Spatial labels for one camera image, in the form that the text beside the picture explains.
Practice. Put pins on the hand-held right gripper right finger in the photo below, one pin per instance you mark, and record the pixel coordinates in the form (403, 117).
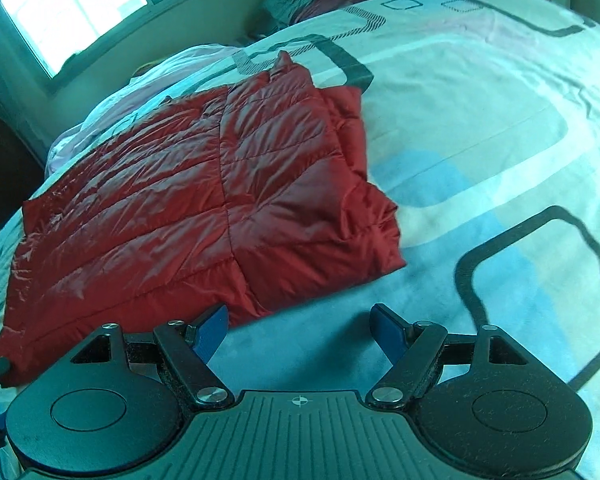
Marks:
(389, 332)

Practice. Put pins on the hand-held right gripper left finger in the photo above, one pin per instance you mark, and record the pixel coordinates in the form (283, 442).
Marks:
(211, 332)

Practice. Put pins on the red puffer jacket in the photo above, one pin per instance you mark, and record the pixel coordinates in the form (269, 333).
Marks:
(180, 200)

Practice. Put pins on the bed with patterned sheet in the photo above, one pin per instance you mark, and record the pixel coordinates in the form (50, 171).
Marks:
(480, 160)

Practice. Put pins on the window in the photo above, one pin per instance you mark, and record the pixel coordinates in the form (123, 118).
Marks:
(80, 5)

